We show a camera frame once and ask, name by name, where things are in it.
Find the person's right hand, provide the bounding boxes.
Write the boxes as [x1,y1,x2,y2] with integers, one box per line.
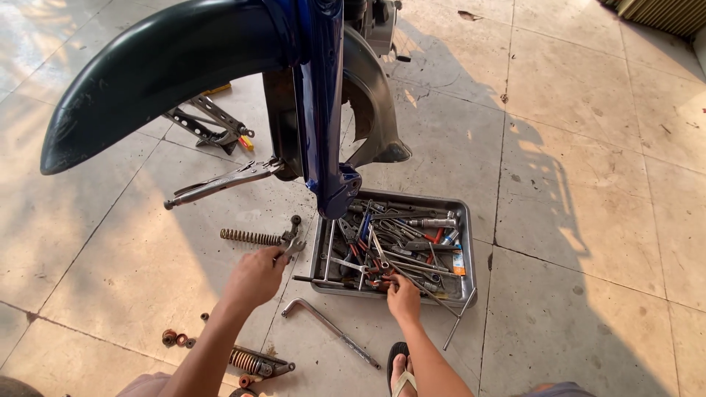
[385,273,422,327]

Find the person's left hand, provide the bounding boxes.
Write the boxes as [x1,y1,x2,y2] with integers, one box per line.
[222,246,291,317]

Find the grey metal suspension link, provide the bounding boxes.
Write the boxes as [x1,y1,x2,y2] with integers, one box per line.
[274,214,307,265]

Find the rusty coil spring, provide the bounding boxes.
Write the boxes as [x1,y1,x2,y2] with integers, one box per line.
[220,228,284,247]

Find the heap of hand tools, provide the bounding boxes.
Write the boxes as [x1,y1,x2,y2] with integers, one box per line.
[317,198,467,302]

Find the black flip-flop sandal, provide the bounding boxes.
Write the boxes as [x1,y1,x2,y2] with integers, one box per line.
[385,341,419,397]

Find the grey metal tool tray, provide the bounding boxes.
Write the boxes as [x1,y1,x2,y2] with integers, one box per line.
[307,188,479,309]

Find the L-shaped socket wrench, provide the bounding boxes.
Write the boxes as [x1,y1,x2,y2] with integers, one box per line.
[281,297,382,371]

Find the person's right foot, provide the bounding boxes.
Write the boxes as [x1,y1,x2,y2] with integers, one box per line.
[390,353,419,397]

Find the silver locking pliers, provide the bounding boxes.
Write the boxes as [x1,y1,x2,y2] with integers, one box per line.
[163,158,286,211]

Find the shock absorber with orange spring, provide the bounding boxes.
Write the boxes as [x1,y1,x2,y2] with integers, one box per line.
[228,345,297,380]

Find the dark rusty fork leg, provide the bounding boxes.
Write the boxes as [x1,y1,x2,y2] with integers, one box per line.
[262,68,305,182]

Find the blue motorcycle fork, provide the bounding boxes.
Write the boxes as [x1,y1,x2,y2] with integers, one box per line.
[262,0,364,221]

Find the grey scissor jack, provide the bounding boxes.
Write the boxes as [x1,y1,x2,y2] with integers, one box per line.
[161,83,256,157]

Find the grey inner mudguard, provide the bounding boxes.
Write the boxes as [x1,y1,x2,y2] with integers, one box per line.
[339,25,413,169]

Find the black motorcycle front fender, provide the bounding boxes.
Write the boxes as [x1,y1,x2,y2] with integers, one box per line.
[40,0,302,176]

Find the grey motorcycle engine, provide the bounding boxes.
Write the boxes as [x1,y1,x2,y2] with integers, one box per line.
[343,0,412,63]

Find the corrugated metal shutter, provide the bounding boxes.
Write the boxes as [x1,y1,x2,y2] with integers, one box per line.
[600,0,706,40]

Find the long T-handle wrench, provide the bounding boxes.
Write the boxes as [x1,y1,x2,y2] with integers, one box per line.
[292,219,366,291]
[386,262,478,353]

